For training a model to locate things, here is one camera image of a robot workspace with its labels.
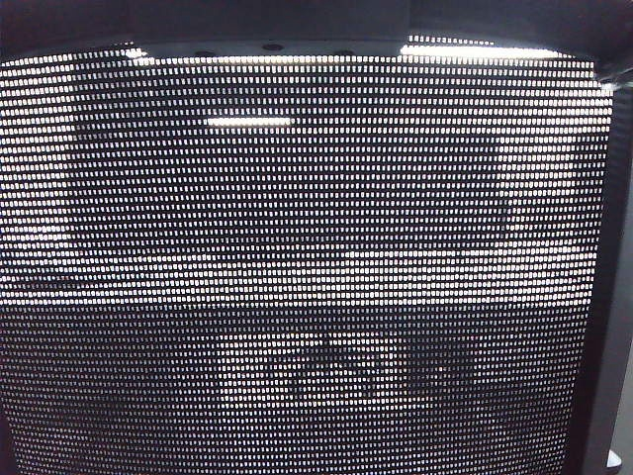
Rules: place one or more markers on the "black mesh office chair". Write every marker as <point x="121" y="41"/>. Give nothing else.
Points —
<point x="306" y="247"/>

